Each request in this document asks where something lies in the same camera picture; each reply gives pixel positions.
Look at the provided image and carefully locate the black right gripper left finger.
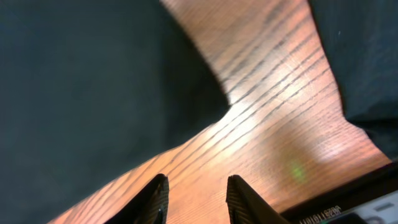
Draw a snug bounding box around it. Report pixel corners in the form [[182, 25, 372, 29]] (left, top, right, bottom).
[[104, 174, 169, 224]]

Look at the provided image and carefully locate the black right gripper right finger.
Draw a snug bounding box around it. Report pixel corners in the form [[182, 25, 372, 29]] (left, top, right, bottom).
[[226, 175, 289, 224]]

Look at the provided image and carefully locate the black t-shirt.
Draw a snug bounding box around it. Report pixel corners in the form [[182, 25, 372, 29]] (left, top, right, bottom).
[[1, 0, 229, 223]]

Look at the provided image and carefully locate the dark navy t-shirt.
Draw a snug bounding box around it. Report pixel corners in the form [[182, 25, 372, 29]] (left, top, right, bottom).
[[309, 0, 397, 161]]

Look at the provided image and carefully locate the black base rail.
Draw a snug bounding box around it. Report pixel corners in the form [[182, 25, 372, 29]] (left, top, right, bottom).
[[281, 162, 397, 224]]

